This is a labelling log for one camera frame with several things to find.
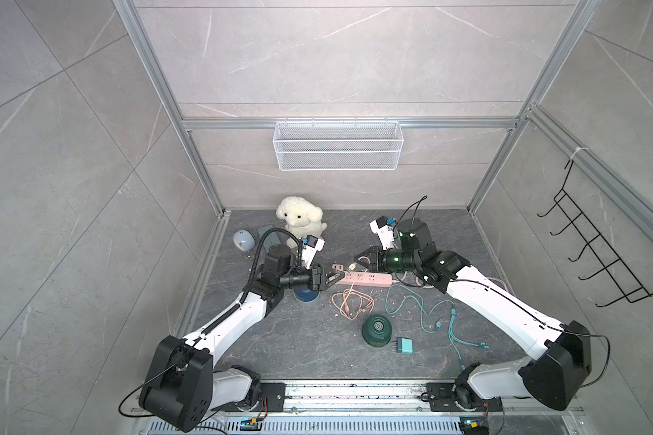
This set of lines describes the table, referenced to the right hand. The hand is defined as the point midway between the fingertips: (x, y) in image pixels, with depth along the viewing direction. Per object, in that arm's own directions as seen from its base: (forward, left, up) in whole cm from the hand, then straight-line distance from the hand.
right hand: (357, 259), depth 73 cm
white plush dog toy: (+24, +18, -9) cm, 31 cm away
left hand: (-2, +4, -4) cm, 6 cm away
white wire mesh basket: (+48, +4, +5) cm, 49 cm away
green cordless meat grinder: (-15, -5, -14) cm, 21 cm away
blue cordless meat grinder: (-1, +16, -19) cm, 25 cm away
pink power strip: (+7, -8, -23) cm, 25 cm away
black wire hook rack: (-14, -59, +8) cm, 61 cm away
